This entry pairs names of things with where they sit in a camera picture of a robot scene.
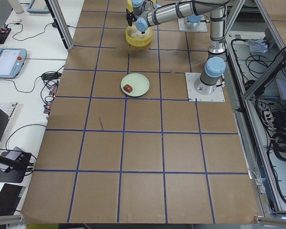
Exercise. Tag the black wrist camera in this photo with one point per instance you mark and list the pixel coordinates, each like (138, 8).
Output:
(130, 17)

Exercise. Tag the yellow steamer layer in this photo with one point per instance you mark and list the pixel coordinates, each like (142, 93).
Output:
(136, 38)
(129, 2)

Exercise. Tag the white keyboard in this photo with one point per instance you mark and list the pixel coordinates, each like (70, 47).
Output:
(11, 109)

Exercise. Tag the aluminium frame post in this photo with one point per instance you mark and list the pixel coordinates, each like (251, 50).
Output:
(58, 18)

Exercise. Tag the far blue teach pendant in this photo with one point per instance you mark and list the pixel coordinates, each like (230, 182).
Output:
(38, 6)

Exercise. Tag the black power adapter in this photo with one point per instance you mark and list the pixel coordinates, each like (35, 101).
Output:
(50, 76)

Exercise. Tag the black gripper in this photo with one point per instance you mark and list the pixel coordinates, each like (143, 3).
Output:
(129, 15)

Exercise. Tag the brown bun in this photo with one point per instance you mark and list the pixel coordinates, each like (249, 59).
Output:
(128, 88)

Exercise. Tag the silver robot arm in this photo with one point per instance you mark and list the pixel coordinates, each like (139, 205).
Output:
(152, 14)

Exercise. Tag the light green plate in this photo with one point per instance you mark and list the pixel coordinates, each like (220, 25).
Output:
(138, 82)

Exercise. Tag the blue teach pendant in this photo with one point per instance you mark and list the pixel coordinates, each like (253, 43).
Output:
(11, 62)
(38, 6)

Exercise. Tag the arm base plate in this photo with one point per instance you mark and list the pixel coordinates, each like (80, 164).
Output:
(193, 23)
(199, 92)

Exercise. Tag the black camera stand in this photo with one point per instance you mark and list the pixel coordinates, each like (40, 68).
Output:
(14, 165)

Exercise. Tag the near blue teach pendant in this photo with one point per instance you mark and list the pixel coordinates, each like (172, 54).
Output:
(11, 62)

